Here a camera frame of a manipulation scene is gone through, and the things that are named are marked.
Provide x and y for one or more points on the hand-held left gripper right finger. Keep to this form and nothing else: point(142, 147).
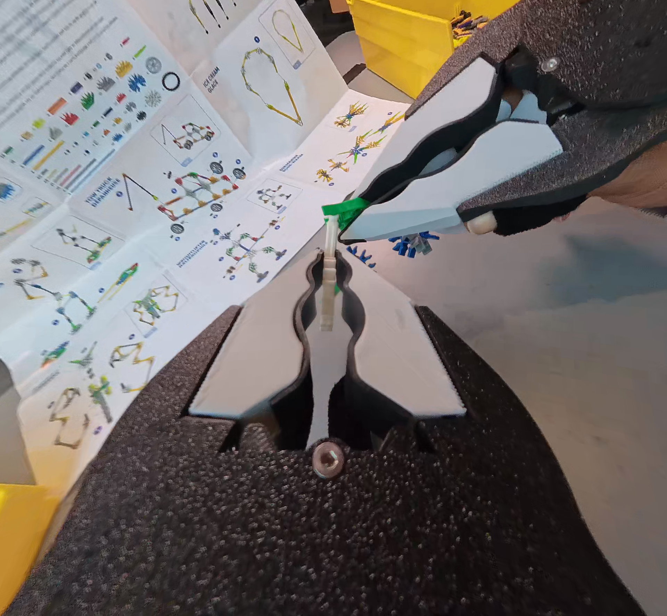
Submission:
point(406, 361)

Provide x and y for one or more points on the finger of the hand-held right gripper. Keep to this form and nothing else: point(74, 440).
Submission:
point(438, 115)
point(469, 173)

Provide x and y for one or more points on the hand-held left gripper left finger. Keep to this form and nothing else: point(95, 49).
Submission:
point(255, 361)

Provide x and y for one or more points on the yellow plastic bin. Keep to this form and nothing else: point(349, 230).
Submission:
point(417, 11)
point(26, 543)

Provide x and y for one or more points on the white toy rod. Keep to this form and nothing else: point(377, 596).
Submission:
point(329, 282)

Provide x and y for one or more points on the green toy connector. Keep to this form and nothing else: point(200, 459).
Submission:
point(346, 209)

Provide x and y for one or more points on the grey desk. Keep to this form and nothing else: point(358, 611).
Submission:
point(563, 366)

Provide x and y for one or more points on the person's right hand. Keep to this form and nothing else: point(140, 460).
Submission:
point(641, 178)

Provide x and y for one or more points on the printed instruction sheet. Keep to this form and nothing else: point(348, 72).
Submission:
point(104, 157)

